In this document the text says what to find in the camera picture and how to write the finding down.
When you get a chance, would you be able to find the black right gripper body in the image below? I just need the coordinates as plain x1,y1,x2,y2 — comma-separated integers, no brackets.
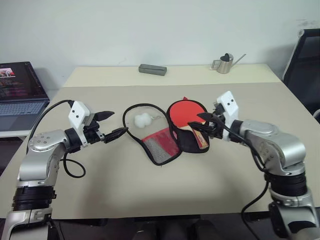
209,102,230,140

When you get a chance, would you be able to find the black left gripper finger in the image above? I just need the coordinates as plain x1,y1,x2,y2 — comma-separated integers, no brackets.
103,127,130,144
96,110,116,123

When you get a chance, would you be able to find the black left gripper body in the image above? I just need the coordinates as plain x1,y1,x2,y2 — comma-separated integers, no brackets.
82,112,106,146

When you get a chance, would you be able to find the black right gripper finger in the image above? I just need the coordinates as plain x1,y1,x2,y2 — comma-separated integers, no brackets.
187,121,216,134
196,112,219,124

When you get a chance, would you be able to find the red table tennis paddle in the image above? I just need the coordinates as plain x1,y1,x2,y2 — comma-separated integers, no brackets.
166,99,210,150

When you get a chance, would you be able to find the red black paddle case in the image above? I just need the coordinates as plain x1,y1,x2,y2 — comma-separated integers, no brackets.
122,96,210,166

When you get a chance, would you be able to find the white fluffy ball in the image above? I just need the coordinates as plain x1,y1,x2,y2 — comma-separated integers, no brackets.
134,112,153,129

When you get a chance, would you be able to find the steel watering can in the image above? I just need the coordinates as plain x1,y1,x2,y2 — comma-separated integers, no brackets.
211,52,247,75

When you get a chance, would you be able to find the grey rectangular box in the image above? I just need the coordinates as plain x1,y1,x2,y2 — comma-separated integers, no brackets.
138,63,168,77

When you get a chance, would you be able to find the open laptop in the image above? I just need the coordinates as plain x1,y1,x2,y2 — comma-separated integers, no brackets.
0,61,51,132

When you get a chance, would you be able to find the black office chair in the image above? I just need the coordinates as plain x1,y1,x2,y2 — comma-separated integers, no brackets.
282,28,320,118

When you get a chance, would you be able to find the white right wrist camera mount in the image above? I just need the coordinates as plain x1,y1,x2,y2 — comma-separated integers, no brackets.
216,91,240,141

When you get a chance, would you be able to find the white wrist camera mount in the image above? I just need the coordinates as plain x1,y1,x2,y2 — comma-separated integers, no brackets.
68,100,91,130
216,91,240,141

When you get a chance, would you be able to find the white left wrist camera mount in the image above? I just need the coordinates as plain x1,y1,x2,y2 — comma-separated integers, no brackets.
68,100,91,130

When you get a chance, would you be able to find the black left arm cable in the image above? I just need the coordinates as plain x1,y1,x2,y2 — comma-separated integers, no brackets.
29,99,86,179

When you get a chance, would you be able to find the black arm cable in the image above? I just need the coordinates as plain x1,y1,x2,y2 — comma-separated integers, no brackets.
29,99,86,179
213,104,272,240

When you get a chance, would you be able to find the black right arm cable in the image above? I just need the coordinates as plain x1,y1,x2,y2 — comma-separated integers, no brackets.
213,104,272,240

